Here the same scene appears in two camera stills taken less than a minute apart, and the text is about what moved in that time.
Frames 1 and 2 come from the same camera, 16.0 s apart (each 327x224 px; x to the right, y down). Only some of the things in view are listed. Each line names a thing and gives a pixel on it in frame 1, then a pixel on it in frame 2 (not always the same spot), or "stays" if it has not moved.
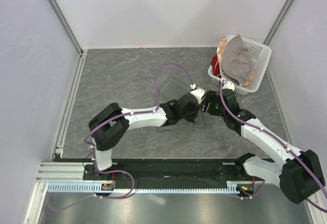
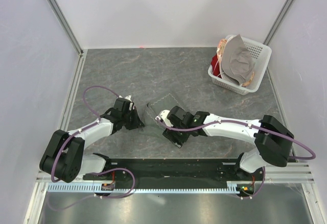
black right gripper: [204, 103] → [170, 135]
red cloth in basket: [215, 65] stays
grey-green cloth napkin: [172, 91] → [151, 126]
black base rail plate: [156, 171] stays
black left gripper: [196, 109] → [137, 123]
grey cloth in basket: [237, 59] stays
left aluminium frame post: [59, 14] stays
